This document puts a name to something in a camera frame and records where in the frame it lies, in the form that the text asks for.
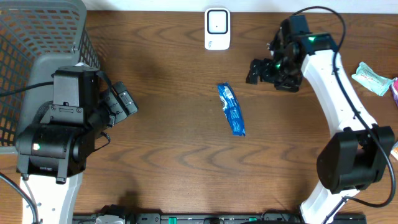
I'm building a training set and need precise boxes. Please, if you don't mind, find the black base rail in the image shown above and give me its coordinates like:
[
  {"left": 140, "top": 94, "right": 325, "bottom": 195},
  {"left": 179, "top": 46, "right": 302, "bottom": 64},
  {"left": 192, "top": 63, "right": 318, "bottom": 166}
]
[{"left": 72, "top": 212, "right": 368, "bottom": 224}]

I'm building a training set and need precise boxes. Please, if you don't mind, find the blue Oreo cookie pack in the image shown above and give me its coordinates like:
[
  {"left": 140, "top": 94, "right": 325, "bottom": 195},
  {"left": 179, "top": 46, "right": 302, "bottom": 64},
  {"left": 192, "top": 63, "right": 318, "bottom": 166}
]
[{"left": 217, "top": 83, "right": 246, "bottom": 136}]

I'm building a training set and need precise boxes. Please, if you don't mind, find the grey plastic mesh basket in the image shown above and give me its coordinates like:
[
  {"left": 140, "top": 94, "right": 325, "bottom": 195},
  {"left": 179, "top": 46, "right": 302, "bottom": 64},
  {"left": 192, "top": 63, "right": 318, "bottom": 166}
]
[{"left": 1, "top": 0, "right": 100, "bottom": 155}]

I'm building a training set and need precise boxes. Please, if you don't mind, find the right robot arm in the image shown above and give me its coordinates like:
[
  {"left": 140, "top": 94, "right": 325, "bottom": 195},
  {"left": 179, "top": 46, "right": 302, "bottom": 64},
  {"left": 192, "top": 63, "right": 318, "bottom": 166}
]
[{"left": 246, "top": 31, "right": 395, "bottom": 223}]

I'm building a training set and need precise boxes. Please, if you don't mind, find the red purple snack bag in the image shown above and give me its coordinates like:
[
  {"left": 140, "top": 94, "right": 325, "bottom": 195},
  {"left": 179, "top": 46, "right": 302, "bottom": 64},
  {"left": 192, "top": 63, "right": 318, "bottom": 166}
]
[{"left": 390, "top": 78, "right": 398, "bottom": 106}]

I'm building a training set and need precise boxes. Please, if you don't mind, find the small orange snack box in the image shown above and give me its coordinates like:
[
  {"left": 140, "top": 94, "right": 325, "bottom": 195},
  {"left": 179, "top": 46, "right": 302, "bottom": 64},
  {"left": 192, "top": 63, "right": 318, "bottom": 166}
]
[{"left": 391, "top": 142, "right": 398, "bottom": 161}]

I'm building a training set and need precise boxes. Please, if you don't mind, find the mint green snack packet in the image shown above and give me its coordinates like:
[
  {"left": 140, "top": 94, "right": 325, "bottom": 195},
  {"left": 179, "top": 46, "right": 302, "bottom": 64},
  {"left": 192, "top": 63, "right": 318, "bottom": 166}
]
[{"left": 351, "top": 62, "right": 393, "bottom": 96}]

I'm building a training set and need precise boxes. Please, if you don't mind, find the white barcode scanner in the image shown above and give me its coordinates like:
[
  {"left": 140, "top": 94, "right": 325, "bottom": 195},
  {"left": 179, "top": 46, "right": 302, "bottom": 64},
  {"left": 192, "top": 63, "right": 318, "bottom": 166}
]
[{"left": 205, "top": 7, "right": 231, "bottom": 50}]

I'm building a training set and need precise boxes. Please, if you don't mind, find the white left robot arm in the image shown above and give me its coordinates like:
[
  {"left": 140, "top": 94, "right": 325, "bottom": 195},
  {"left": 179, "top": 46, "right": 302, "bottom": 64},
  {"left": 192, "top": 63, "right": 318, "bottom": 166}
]
[{"left": 16, "top": 66, "right": 138, "bottom": 223}]

